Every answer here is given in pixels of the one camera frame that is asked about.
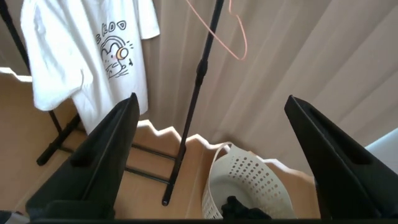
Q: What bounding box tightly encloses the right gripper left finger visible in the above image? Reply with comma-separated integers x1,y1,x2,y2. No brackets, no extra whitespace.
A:
25,92,141,220

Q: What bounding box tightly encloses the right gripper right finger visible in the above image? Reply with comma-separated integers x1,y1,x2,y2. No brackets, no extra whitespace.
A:
284,95,398,220

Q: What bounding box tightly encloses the white printed t-shirt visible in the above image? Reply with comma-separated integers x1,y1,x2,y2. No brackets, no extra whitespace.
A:
20,0,161,135

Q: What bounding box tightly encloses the pink clothes hanger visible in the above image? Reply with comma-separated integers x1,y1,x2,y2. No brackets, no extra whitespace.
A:
185,0,249,62

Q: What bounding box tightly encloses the white laundry basket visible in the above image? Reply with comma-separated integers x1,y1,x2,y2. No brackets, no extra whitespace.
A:
201,141,297,220

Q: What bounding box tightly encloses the black clothes rack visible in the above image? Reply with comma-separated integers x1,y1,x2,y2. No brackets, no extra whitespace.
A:
0,0,225,207

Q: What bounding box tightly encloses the black garment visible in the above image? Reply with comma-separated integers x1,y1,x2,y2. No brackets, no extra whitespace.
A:
221,195,273,220

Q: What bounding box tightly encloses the white curtain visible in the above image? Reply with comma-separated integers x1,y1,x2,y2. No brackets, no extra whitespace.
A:
0,0,398,175

